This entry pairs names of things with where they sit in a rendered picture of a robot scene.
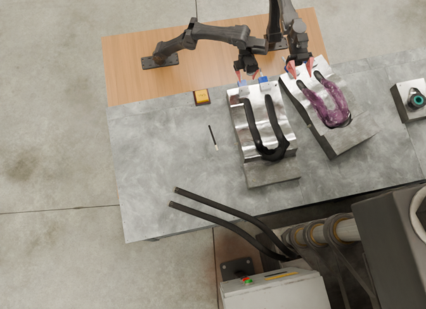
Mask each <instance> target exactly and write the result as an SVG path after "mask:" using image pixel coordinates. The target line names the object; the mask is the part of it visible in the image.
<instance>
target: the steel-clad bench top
mask: <svg viewBox="0 0 426 309"><path fill-rule="evenodd" d="M329 66H330V68H331V69H332V70H333V71H334V72H335V73H336V74H337V75H338V76H339V77H341V78H342V79H343V80H345V81H346V83H347V84H348V86H349V87H350V89H351V91H352V93H353V94H354V97H355V98H356V101H357V102H358V104H359V106H360V107H361V109H362V110H363V111H364V112H365V111H369V113H370V115H371V116H372V117H373V119H374V120H375V121H376V123H377V124H378V126H379V127H380V128H381V131H380V132H379V133H377V134H376V135H374V136H373V137H371V138H369V139H368V140H366V141H364V142H362V143H361V144H359V145H357V146H355V147H354V148H352V149H350V150H348V151H346V152H345V153H343V154H341V155H340V156H338V157H336V158H334V159H332V160H331V161H330V160H329V158H328V157H327V155H326V154H325V152H324V151H323V149H322V148H321V146H320V144H319V143H318V141H317V140H316V138H315V137H314V136H313V134H312V132H311V131H310V129H309V128H307V125H306V123H305V121H304V120H303V119H302V117H301V115H300V114H299V112H298V111H297V109H296V108H295V106H294V105H293V103H292V102H291V100H290V98H289V97H288V96H287V94H286V92H285V91H284V90H283V88H282V86H281V85H280V83H279V82H278V79H279V77H280V76H281V75H283V74H279V75H273V76H270V77H267V78H268V82H272V81H277V82H278V86H279V89H280V93H281V98H282V101H283V105H284V109H285V113H286V116H287V119H288V122H289V124H290V126H291V128H292V130H293V132H294V135H295V138H296V140H297V145H298V150H297V151H296V157H297V161H298V164H299V168H300V172H301V176H302V177H301V178H300V179H297V180H291V181H288V182H282V183H279V184H273V185H270V186H264V187H258V188H255V189H249V190H248V187H247V183H246V180H245V174H244V171H243V167H242V161H241V158H240V154H239V150H238V145H234V143H236V137H235V132H234V129H233V124H232V121H231V116H230V112H229V108H228V103H227V99H226V93H227V90H230V89H236V88H238V84H237V83H233V84H226V85H220V86H217V87H210V88H207V89H208V91H209V96H210V102H211V104H205V105H201V106H196V105H195V100H194V96H193V91H190V92H184V93H180V94H173V95H170V96H164V97H159V98H153V99H147V100H143V101H137V102H133V103H127V104H120V105H117V106H111V107H106V108H105V109H106V117H107V122H108V129H109V134H110V143H111V147H112V156H113V164H114V169H115V177H116V181H117V190H118V194H119V203H120V210H121V215H122V224H123V228H124V237H125V242H126V243H131V242H135V241H140V240H144V239H149V238H153V237H158V236H164V235H168V234H173V233H177V232H182V231H186V230H191V229H197V228H200V227H206V226H209V225H215V223H212V222H210V221H207V220H204V219H202V218H198V217H196V216H193V215H190V214H188V213H185V212H183V211H179V210H177V209H174V208H171V207H169V206H167V202H168V200H170V201H173V202H176V203H179V204H181V205H185V206H187V207H190V208H193V209H195V210H198V211H201V212H204V213H207V214H209V215H212V216H215V217H217V218H221V219H223V220H226V221H228V222H229V221H232V220H238V219H241V218H238V217H236V216H233V215H230V214H229V213H226V212H223V211H221V210H218V209H215V208H213V207H211V206H207V205H205V204H203V203H200V202H198V201H195V200H192V199H190V198H187V197H185V196H182V195H180V194H177V193H174V192H173V191H172V190H173V188H174V186H176V187H179V188H181V189H184V190H186V191H189V192H192V193H194V194H197V195H199V196H202V197H205V198H207V199H210V200H213V201H215V202H217V203H220V204H222V205H225V206H228V207H230V208H234V209H236V210H238V211H242V212H244V213H246V214H249V215H251V216H256V215H262V214H265V213H271V212H274V211H280V210H285V209H289V208H294V207H298V206H303V205H308V204H312V203H317V202H321V201H326V200H330V199H335V198H341V197H344V196H350V195H353V194H359V193H362V192H368V191H374V190H377V189H383V188H386V187H392V186H397V185H400V184H406V183H409V182H415V181H418V180H424V179H426V119H424V120H419V121H415V122H409V123H402V122H401V119H400V116H399V113H398V111H397V108H396V105H395V102H394V100H393V97H392V94H391V91H390V88H391V87H392V86H394V85H395V84H396V83H400V82H406V81H410V80H416V79H422V78H423V79H424V81H425V84H426V47H420V48H416V49H410V50H406V51H400V52H396V53H390V54H383V55H380V56H373V57H369V58H363V59H359V60H353V61H346V62H343V63H337V64H332V65H329ZM208 125H210V127H211V129H212V133H213V135H214V139H215V141H216V144H217V148H218V150H216V147H215V145H214V141H213V139H212V136H211V133H210V130H209V126H208Z"/></svg>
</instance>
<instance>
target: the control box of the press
mask: <svg viewBox="0 0 426 309"><path fill-rule="evenodd" d="M220 269H221V275H222V278H223V282H220V291H221V296H222V300H223V306H224V309H331V307H330V302H329V300H328V295H327V293H326V288H325V284H324V281H323V277H322V276H320V273H319V271H317V270H313V271H312V270H305V269H301V268H299V267H287V268H282V269H278V270H273V271H270V272H264V273H261V274H255V271H254V266H253V262H252V259H251V257H247V258H242V259H239V260H233V261H230V262H224V263H221V264H220Z"/></svg>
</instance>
